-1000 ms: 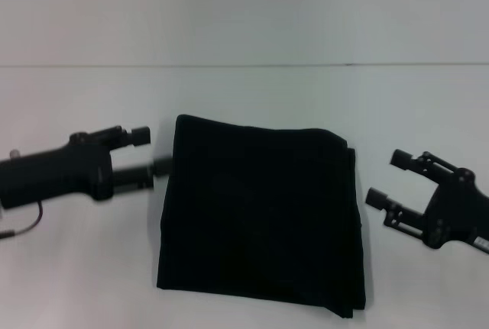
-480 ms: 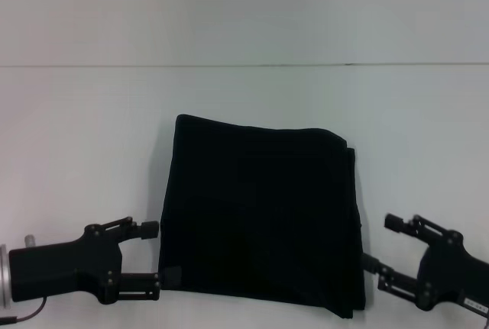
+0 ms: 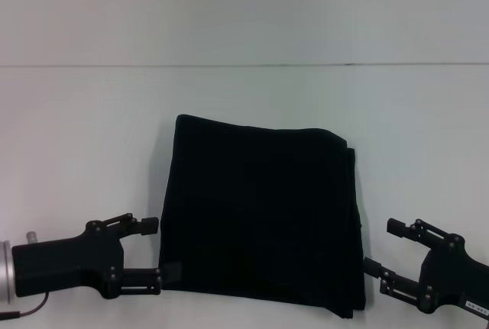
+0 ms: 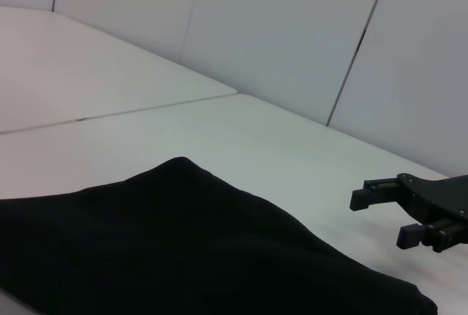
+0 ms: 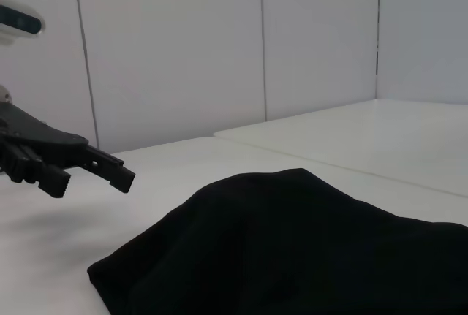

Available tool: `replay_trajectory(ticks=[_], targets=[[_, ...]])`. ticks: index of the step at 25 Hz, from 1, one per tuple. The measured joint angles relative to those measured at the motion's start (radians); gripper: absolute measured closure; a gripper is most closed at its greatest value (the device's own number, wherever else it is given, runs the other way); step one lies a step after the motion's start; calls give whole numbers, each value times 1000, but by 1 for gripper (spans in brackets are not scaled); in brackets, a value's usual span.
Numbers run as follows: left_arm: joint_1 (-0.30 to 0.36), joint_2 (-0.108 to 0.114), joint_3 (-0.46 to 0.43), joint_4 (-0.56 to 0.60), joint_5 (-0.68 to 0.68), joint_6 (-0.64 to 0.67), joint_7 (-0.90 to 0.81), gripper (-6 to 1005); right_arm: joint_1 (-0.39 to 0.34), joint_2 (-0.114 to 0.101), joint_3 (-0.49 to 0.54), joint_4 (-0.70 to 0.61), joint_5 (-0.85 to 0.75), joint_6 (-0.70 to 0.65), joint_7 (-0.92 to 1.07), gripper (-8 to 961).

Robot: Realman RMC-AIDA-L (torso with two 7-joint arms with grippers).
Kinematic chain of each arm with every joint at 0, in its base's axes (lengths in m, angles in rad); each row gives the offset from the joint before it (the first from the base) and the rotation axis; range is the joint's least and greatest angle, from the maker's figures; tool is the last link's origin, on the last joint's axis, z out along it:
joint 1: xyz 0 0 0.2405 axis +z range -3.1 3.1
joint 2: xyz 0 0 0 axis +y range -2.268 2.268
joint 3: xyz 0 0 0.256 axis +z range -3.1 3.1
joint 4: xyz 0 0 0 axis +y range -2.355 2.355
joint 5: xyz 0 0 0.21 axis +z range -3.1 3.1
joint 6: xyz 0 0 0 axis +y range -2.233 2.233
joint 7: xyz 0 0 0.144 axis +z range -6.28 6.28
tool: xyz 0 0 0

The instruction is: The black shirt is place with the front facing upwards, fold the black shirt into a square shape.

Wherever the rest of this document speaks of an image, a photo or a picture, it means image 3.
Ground left gripper cable with plug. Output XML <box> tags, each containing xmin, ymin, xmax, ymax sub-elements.
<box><xmin>0</xmin><ymin>231</ymin><xmax>50</xmax><ymax>321</ymax></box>

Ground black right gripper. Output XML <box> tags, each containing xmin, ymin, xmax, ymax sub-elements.
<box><xmin>362</xmin><ymin>217</ymin><xmax>489</xmax><ymax>321</ymax></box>

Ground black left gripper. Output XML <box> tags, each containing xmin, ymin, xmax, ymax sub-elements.
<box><xmin>11</xmin><ymin>212</ymin><xmax>184</xmax><ymax>300</ymax></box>

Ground black t-shirt with FREE print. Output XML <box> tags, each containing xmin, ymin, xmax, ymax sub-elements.
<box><xmin>158</xmin><ymin>114</ymin><xmax>367</xmax><ymax>321</ymax></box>

